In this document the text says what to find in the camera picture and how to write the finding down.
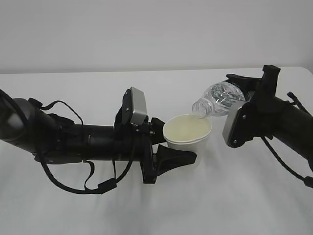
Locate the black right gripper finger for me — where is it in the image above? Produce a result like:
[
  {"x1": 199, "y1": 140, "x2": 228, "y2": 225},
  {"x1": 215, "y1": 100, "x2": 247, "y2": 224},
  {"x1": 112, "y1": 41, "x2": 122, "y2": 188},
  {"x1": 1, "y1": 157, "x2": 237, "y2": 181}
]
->
[{"x1": 226, "y1": 74, "x2": 262, "y2": 94}]

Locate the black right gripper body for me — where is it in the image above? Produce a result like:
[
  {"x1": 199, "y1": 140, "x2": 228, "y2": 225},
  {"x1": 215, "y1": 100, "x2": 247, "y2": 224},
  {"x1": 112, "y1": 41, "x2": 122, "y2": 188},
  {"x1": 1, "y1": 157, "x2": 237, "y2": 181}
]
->
[{"x1": 244, "y1": 65, "x2": 281, "y2": 115}]

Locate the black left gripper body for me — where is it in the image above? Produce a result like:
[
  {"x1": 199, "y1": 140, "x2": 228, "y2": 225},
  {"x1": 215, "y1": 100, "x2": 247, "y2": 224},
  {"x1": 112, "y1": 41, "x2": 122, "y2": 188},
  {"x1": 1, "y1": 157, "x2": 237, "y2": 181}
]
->
[{"x1": 134, "y1": 117, "x2": 159, "y2": 184}]

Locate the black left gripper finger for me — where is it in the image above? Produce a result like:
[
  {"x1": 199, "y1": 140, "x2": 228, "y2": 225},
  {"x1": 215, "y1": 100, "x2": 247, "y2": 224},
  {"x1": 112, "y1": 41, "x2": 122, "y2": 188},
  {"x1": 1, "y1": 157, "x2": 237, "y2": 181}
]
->
[
  {"x1": 156, "y1": 145, "x2": 197, "y2": 176},
  {"x1": 150, "y1": 117, "x2": 166, "y2": 145}
]

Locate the white paper cup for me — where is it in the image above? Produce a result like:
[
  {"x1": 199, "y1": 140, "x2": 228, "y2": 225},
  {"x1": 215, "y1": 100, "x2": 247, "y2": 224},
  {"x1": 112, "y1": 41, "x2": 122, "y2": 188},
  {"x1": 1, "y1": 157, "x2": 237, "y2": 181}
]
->
[{"x1": 162, "y1": 114, "x2": 212, "y2": 169}]

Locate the clear green-label water bottle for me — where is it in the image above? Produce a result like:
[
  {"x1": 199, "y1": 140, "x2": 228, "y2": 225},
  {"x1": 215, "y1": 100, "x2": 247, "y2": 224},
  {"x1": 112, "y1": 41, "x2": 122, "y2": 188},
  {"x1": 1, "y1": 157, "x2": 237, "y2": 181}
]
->
[{"x1": 192, "y1": 81, "x2": 246, "y2": 118}]

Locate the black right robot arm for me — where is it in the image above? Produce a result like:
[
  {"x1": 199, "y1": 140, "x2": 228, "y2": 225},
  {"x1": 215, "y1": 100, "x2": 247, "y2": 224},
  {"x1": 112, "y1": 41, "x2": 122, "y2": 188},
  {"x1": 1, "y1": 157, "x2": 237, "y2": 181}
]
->
[{"x1": 223, "y1": 65, "x2": 313, "y2": 163}]

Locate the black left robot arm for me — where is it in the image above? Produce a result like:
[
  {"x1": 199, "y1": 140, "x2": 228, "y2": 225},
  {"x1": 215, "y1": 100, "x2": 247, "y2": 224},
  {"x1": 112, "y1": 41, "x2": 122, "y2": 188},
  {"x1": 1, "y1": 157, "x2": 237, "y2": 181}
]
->
[{"x1": 0, "y1": 87, "x2": 197, "y2": 184}]

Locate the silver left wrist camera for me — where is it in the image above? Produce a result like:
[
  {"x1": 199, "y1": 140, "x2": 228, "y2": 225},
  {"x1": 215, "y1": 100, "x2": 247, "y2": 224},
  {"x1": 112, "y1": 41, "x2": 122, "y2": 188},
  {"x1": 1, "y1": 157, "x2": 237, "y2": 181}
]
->
[{"x1": 114, "y1": 87, "x2": 147, "y2": 132}]

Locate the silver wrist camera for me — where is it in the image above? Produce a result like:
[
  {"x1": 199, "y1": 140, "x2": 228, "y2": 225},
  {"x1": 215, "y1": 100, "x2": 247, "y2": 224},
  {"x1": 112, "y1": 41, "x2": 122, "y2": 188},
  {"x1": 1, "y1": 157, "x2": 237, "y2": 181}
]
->
[
  {"x1": 114, "y1": 87, "x2": 147, "y2": 132},
  {"x1": 222, "y1": 101, "x2": 260, "y2": 148}
]

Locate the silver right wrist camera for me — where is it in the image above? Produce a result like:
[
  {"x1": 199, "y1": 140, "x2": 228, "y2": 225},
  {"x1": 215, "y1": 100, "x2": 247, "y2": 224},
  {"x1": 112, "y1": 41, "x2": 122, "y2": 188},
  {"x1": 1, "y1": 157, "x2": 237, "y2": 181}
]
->
[{"x1": 222, "y1": 101, "x2": 260, "y2": 148}]

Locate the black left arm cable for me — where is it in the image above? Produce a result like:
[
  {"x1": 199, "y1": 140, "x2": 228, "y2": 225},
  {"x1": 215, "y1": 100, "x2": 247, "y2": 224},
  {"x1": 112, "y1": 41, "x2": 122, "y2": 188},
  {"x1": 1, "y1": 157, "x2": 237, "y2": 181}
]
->
[{"x1": 0, "y1": 95, "x2": 137, "y2": 195}]

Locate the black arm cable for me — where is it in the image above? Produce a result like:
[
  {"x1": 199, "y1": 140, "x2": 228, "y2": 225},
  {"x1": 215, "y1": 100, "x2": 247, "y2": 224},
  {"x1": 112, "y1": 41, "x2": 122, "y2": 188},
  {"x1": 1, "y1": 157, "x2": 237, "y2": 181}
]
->
[
  {"x1": 263, "y1": 92, "x2": 313, "y2": 188},
  {"x1": 0, "y1": 95, "x2": 137, "y2": 195}
]

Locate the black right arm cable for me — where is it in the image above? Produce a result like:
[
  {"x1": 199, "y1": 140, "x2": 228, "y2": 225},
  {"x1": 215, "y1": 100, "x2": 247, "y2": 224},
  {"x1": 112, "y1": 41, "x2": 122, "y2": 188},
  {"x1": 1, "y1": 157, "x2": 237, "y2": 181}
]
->
[{"x1": 263, "y1": 92, "x2": 313, "y2": 188}]

